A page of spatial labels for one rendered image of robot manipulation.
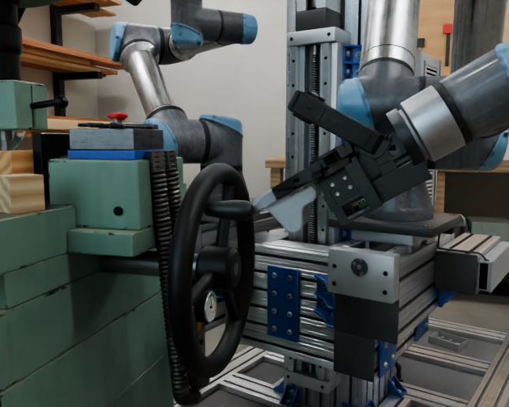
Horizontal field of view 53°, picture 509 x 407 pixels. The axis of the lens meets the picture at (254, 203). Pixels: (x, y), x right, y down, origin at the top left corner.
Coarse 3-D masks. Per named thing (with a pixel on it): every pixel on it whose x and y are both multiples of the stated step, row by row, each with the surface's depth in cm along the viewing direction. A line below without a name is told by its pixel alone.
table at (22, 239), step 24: (0, 216) 57; (24, 216) 58; (48, 216) 62; (72, 216) 67; (0, 240) 55; (24, 240) 58; (48, 240) 62; (72, 240) 65; (96, 240) 64; (120, 240) 63; (144, 240) 66; (0, 264) 55; (24, 264) 58
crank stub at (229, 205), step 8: (232, 200) 61; (240, 200) 61; (208, 208) 61; (216, 208) 61; (224, 208) 60; (232, 208) 60; (240, 208) 60; (248, 208) 60; (216, 216) 61; (224, 216) 61; (232, 216) 60; (240, 216) 60; (248, 216) 60
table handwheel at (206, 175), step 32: (192, 192) 60; (224, 192) 72; (192, 224) 58; (224, 224) 71; (192, 256) 57; (224, 256) 68; (192, 288) 62; (224, 288) 68; (192, 320) 58; (192, 352) 59; (224, 352) 71
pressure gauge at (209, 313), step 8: (208, 296) 98; (216, 296) 102; (200, 304) 97; (208, 304) 99; (216, 304) 102; (200, 312) 97; (208, 312) 99; (200, 320) 98; (208, 320) 99; (200, 328) 101
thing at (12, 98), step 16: (0, 80) 72; (16, 80) 72; (0, 96) 72; (16, 96) 72; (32, 96) 75; (0, 112) 73; (16, 112) 72; (32, 112) 75; (0, 128) 73; (16, 128) 73; (32, 128) 76
